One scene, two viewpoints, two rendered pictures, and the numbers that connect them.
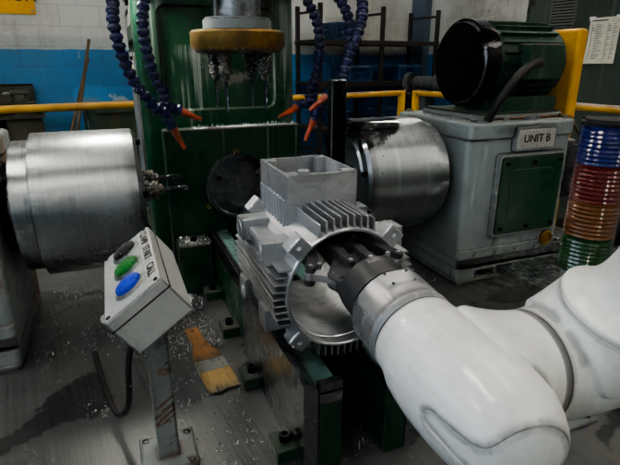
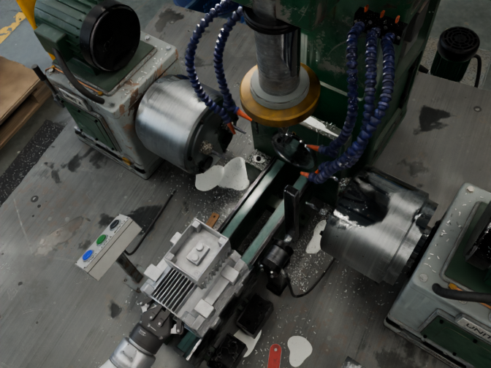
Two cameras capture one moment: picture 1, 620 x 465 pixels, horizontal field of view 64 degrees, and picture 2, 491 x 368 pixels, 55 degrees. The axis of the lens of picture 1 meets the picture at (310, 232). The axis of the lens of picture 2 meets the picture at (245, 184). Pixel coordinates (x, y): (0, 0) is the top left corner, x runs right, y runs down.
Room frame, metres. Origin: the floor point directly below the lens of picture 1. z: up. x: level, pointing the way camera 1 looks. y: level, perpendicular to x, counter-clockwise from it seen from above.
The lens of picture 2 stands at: (0.63, -0.45, 2.13)
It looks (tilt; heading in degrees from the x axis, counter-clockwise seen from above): 60 degrees down; 65
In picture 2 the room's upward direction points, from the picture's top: 10 degrees counter-clockwise
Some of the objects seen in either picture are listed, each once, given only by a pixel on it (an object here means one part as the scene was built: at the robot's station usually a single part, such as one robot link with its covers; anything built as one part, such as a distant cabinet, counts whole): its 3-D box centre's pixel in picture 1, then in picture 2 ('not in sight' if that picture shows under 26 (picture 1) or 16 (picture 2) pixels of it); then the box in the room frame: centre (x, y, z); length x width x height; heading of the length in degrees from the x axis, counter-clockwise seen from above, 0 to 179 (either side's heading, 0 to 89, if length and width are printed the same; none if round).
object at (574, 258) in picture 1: (585, 249); not in sight; (0.59, -0.35, 1.05); 0.06 x 0.06 x 0.04
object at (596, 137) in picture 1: (605, 144); not in sight; (0.59, -0.35, 1.19); 0.06 x 0.06 x 0.04
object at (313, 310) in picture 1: (316, 260); (195, 280); (0.65, -0.01, 1.02); 0.20 x 0.19 x 0.19; 21
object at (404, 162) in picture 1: (391, 172); (386, 229); (1.11, -0.18, 1.04); 0.41 x 0.25 x 0.25; 112
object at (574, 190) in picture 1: (598, 181); not in sight; (0.59, -0.35, 1.14); 0.06 x 0.06 x 0.04
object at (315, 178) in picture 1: (306, 189); (199, 254); (0.69, 0.01, 1.11); 0.12 x 0.11 x 0.07; 21
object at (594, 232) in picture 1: (591, 216); not in sight; (0.59, -0.35, 1.10); 0.06 x 0.06 x 0.04
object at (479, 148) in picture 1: (482, 184); (485, 293); (1.21, -0.43, 0.99); 0.35 x 0.31 x 0.37; 112
